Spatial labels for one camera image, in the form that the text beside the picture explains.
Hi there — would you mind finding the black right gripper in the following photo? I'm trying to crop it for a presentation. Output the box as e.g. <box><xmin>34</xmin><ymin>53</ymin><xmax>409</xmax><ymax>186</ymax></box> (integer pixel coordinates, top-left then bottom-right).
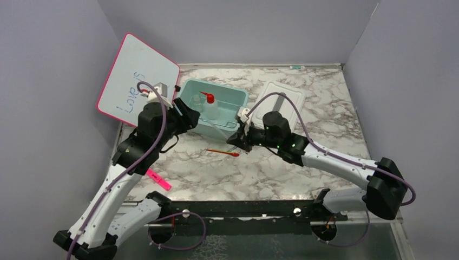
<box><xmin>227</xmin><ymin>120</ymin><xmax>280</xmax><ymax>153</ymax></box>

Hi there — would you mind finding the small clear glass jar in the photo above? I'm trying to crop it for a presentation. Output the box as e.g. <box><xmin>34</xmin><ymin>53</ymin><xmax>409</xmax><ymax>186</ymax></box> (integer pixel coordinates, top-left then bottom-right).
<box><xmin>192</xmin><ymin>94</ymin><xmax>204</xmax><ymax>113</ymax></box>

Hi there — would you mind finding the white squeeze bottle red nozzle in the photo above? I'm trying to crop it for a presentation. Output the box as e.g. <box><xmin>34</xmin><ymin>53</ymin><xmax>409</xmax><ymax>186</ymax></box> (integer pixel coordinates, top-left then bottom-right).
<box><xmin>201</xmin><ymin>92</ymin><xmax>219</xmax><ymax>120</ymax></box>

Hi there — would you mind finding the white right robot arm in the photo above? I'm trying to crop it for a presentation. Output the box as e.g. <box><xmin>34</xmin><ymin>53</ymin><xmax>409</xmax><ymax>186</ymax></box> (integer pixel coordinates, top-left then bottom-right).
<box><xmin>227</xmin><ymin>108</ymin><xmax>408</xmax><ymax>220</ymax></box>

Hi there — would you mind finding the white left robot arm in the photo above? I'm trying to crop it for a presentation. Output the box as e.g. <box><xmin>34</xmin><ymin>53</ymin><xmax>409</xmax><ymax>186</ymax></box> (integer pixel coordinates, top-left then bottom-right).
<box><xmin>53</xmin><ymin>98</ymin><xmax>200</xmax><ymax>259</ymax></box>

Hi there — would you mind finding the red plastic dropper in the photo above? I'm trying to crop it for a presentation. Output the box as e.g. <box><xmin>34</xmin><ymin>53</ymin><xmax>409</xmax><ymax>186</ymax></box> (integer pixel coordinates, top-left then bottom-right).
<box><xmin>206</xmin><ymin>149</ymin><xmax>240</xmax><ymax>157</ymax></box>

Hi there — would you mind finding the teal plastic bin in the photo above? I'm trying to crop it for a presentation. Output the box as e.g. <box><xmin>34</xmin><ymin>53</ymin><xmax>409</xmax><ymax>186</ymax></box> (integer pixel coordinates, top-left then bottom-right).
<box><xmin>178</xmin><ymin>79</ymin><xmax>248</xmax><ymax>137</ymax></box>

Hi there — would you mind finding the white plastic bin lid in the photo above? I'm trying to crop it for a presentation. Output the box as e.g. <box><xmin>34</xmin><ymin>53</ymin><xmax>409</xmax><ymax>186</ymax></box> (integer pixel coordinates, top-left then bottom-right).
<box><xmin>251</xmin><ymin>81</ymin><xmax>306</xmax><ymax>131</ymax></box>

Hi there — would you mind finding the pink highlighter marker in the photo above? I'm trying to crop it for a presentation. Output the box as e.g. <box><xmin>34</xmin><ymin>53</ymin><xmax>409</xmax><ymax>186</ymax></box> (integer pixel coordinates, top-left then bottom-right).
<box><xmin>146</xmin><ymin>169</ymin><xmax>172</xmax><ymax>191</ymax></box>

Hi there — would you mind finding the pink framed whiteboard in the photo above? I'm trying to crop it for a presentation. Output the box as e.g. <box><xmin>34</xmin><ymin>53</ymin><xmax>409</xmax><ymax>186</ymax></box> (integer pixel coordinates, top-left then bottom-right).
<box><xmin>96</xmin><ymin>34</ymin><xmax>180</xmax><ymax>126</ymax></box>

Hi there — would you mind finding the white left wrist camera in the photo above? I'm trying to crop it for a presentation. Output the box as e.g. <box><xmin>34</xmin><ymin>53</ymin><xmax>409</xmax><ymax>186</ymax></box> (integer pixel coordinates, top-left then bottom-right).
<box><xmin>144</xmin><ymin>83</ymin><xmax>172</xmax><ymax>107</ymax></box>

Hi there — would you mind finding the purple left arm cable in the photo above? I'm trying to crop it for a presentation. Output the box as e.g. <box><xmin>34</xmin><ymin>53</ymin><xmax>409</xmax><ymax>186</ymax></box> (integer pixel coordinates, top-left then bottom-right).
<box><xmin>64</xmin><ymin>81</ymin><xmax>207</xmax><ymax>260</ymax></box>

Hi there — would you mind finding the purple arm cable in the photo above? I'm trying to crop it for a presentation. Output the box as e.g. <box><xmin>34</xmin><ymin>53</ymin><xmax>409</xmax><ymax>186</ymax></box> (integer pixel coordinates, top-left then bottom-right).
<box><xmin>64</xmin><ymin>81</ymin><xmax>207</xmax><ymax>260</ymax></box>
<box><xmin>245</xmin><ymin>92</ymin><xmax>417</xmax><ymax>248</ymax></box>

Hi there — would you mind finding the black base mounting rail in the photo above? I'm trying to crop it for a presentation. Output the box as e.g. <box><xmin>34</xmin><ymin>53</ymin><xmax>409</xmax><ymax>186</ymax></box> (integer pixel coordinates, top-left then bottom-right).
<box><xmin>140</xmin><ymin>191</ymin><xmax>347</xmax><ymax>237</ymax></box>

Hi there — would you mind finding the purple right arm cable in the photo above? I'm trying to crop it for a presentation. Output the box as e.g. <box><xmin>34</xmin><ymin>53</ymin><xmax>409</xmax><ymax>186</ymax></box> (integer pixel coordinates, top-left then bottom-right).
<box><xmin>245</xmin><ymin>92</ymin><xmax>417</xmax><ymax>248</ymax></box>

